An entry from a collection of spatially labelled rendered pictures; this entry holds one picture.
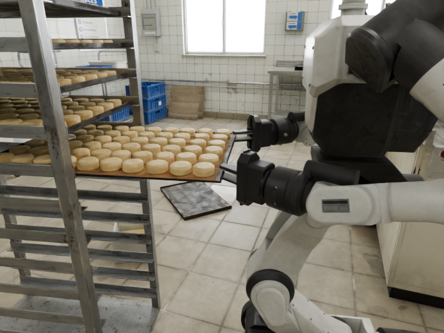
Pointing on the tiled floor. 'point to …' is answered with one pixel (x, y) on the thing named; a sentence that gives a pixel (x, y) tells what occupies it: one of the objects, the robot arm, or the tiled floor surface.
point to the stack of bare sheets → (194, 199)
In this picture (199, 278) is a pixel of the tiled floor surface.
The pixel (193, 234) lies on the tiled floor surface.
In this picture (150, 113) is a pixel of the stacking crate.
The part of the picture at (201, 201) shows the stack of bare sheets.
